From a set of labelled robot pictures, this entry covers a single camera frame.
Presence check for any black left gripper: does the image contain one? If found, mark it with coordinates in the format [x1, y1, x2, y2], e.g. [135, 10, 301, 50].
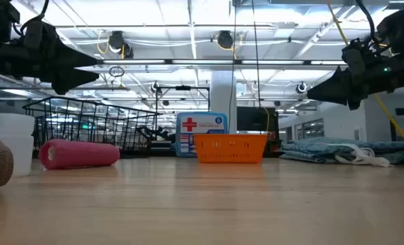
[0, 20, 100, 95]

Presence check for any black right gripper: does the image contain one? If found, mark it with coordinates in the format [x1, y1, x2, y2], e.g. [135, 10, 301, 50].
[307, 39, 404, 110]

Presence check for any blue patterned cloth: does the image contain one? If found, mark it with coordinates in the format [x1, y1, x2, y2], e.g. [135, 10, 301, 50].
[280, 137, 404, 167]

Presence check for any pink bandage roll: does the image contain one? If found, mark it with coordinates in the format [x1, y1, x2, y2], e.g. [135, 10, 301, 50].
[37, 138, 120, 170]

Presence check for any orange plastic mesh basket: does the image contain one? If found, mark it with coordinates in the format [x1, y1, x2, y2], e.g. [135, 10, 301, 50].
[194, 133, 268, 164]

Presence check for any black background monitor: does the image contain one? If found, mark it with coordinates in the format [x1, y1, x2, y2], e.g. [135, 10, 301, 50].
[236, 106, 280, 133]

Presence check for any white square building column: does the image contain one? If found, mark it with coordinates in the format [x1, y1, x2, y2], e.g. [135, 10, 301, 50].
[210, 70, 237, 134]

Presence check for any blue first aid kit box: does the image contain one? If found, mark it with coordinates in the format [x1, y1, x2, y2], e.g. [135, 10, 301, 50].
[175, 112, 229, 158]

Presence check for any yellow hanging cable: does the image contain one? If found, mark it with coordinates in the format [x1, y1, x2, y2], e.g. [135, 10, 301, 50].
[326, 0, 404, 142]

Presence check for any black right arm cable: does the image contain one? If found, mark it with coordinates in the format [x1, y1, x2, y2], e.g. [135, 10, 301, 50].
[354, 0, 382, 44]

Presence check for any black hanging cable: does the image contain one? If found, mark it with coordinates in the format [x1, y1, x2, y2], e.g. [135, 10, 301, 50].
[251, 0, 261, 109]

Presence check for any black wire basket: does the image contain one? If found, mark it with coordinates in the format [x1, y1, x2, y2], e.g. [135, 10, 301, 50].
[22, 97, 161, 159]

